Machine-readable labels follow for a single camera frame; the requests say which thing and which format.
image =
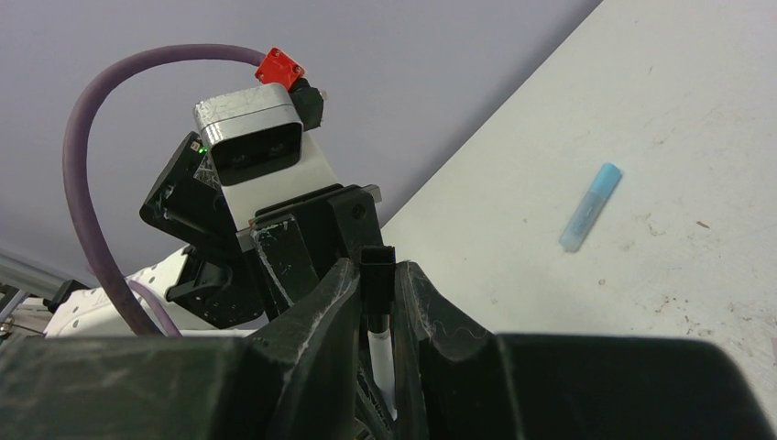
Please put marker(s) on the aluminium frame rail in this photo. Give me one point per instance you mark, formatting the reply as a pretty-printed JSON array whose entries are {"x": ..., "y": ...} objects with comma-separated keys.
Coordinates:
[{"x": 25, "y": 280}]

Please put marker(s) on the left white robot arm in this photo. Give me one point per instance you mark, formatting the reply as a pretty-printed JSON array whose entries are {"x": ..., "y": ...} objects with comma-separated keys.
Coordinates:
[{"x": 213, "y": 284}]

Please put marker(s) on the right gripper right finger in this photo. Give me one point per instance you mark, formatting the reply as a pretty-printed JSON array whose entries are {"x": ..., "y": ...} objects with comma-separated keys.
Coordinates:
[{"x": 457, "y": 380}]

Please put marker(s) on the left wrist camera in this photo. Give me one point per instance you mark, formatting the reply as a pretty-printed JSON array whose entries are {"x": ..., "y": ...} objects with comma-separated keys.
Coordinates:
[{"x": 259, "y": 142}]

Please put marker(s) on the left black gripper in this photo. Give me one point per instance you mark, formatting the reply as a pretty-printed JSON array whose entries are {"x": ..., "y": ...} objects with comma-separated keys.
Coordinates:
[{"x": 291, "y": 246}]

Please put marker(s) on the thin white pen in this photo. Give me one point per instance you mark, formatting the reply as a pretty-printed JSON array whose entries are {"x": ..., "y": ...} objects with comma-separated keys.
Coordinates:
[{"x": 382, "y": 359}]

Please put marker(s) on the blue highlighter pen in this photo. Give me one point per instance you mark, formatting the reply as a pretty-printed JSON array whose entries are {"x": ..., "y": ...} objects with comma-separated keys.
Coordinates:
[{"x": 590, "y": 207}]

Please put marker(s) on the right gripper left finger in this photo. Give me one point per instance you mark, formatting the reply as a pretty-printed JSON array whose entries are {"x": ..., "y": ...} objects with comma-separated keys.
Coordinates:
[{"x": 294, "y": 378}]

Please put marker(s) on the black pen cap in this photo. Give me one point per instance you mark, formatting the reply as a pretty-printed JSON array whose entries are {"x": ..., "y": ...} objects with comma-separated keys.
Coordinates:
[{"x": 377, "y": 269}]

